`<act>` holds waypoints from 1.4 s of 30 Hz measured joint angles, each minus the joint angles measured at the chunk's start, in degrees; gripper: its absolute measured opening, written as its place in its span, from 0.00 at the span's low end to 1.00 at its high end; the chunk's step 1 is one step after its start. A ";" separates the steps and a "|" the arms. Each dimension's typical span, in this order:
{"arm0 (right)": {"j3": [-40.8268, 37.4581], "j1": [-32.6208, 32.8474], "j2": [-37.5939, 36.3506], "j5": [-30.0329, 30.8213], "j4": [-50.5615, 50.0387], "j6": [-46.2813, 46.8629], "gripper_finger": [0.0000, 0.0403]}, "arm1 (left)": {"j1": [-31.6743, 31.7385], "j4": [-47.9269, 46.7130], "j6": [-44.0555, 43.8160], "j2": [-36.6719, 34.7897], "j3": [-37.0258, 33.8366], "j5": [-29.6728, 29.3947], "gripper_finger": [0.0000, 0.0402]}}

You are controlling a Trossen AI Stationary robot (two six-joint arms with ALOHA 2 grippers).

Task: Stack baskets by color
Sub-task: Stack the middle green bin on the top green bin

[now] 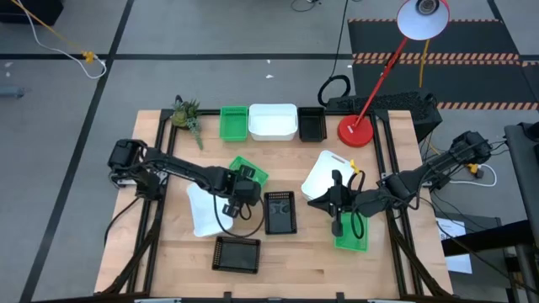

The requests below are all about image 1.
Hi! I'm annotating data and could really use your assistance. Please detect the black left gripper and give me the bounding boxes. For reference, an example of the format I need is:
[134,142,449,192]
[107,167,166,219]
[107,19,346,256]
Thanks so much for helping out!
[221,164,263,218]

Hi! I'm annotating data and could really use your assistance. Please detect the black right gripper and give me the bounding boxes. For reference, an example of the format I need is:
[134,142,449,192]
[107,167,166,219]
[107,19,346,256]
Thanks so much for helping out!
[307,169,361,237]

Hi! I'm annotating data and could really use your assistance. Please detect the green slotted plastic basket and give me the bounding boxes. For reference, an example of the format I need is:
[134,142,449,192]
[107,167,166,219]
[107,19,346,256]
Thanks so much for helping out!
[334,211,370,253]
[219,105,249,142]
[228,155,270,189]

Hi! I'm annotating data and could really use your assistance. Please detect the white plastic basket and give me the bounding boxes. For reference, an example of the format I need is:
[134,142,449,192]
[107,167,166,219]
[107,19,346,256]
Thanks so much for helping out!
[248,103,299,141]
[301,150,357,202]
[186,182,235,238]

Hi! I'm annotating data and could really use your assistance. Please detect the black slotted plastic basket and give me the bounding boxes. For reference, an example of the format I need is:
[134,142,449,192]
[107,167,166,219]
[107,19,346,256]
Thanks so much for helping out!
[297,106,328,143]
[263,191,298,236]
[211,236,262,275]

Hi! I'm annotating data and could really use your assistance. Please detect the red desk lamp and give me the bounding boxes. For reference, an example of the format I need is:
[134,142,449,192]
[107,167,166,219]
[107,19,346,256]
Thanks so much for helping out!
[337,0,451,149]

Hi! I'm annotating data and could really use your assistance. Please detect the small green succulent plant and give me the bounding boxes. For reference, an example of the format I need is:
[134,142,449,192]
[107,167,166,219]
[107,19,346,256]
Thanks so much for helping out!
[170,95,205,151]

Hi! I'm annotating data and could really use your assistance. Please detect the white paper sheet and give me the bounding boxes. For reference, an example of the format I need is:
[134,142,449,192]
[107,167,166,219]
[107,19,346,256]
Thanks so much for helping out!
[435,216,474,275]

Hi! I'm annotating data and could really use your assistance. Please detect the black hazard-striped floor mat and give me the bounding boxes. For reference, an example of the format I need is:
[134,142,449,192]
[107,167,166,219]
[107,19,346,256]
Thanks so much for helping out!
[347,17,539,112]

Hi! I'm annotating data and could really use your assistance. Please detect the grey floor object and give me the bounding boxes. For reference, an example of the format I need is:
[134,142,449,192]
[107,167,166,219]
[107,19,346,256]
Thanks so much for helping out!
[0,85,27,99]

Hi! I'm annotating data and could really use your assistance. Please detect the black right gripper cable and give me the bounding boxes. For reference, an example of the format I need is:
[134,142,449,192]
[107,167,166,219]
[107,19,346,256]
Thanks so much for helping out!
[346,170,366,240]

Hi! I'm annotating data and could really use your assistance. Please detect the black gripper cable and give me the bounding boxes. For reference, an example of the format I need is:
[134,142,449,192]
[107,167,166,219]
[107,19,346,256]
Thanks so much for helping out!
[346,170,366,240]
[212,193,266,239]

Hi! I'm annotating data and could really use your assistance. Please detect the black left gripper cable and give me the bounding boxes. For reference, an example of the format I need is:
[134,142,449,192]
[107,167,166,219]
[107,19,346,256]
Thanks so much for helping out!
[212,193,266,239]

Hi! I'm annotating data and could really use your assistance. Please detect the black aluminium table frame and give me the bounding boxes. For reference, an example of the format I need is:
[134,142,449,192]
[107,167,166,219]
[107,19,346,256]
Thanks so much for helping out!
[94,108,454,303]

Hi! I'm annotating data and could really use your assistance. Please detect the black arm base cable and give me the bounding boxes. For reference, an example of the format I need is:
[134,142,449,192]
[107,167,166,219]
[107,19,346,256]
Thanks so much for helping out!
[103,194,142,247]

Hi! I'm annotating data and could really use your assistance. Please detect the black floor cable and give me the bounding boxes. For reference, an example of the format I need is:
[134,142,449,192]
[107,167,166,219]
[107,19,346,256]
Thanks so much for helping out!
[316,0,352,108]

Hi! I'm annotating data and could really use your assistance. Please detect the white power cable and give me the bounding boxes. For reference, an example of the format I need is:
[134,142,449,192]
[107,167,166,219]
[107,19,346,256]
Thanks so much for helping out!
[447,163,499,188]

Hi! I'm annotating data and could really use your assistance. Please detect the yellow hanging cable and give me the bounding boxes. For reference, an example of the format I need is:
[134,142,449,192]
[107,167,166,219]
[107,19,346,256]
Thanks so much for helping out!
[418,39,432,89]

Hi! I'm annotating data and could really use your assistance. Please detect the white floor cable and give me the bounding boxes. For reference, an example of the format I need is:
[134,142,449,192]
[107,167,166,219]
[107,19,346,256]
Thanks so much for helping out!
[16,0,108,81]

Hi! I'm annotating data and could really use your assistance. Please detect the yellow floor cable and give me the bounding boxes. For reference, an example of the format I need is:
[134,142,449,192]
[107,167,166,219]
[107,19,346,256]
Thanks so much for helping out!
[10,0,97,65]

